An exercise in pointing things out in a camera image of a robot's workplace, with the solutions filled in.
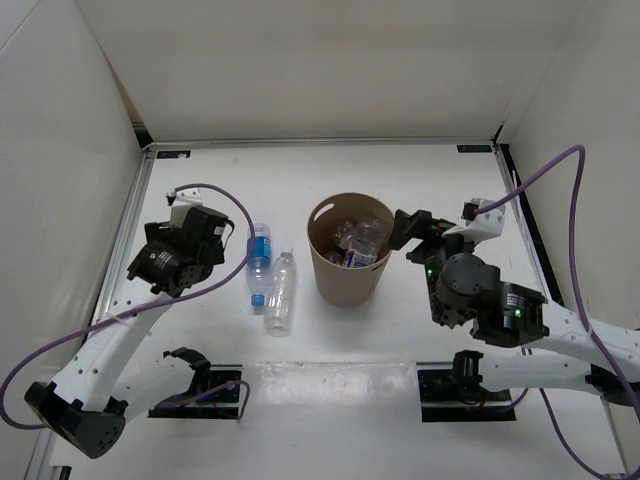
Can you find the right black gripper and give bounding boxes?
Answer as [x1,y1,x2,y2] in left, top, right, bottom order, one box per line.
[388,210,481,325]

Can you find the orange blue label bottle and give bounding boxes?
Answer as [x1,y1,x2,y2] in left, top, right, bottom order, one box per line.
[342,217,387,268]

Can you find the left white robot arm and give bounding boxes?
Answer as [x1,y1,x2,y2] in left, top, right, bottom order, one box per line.
[25,206,232,459]

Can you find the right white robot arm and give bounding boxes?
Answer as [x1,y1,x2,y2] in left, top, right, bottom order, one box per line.
[389,207,639,407]

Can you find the crushed bottles inside bin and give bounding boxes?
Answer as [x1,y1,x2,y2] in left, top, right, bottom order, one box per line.
[323,220,356,265]

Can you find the brown round waste bin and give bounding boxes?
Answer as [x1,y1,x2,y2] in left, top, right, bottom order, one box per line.
[307,192,394,307]

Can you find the blue label plastic bottle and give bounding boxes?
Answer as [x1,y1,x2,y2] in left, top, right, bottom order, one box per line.
[246,223,272,310]

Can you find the clear plastic bottle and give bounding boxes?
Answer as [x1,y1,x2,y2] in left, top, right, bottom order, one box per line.
[263,247,297,337]

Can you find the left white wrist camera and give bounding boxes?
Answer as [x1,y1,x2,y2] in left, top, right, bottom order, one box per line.
[166,188,203,227]

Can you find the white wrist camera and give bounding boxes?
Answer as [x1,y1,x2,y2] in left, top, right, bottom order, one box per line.
[442,198,506,245]
[166,188,203,227]

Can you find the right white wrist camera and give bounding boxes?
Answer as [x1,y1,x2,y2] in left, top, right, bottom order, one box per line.
[442,198,506,245]

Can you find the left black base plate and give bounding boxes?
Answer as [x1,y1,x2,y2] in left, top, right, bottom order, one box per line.
[147,364,243,420]

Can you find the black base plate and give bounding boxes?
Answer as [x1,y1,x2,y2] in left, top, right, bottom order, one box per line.
[417,363,516,423]
[147,364,243,420]

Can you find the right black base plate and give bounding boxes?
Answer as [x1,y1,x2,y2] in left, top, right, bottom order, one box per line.
[417,363,516,423]

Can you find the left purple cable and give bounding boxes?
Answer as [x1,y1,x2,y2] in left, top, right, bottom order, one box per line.
[0,183,257,430]

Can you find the purple cable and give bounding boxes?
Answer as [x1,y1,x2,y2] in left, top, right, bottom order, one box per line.
[0,183,257,430]
[474,144,640,477]

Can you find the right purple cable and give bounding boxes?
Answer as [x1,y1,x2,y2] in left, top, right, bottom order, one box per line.
[474,144,640,477]

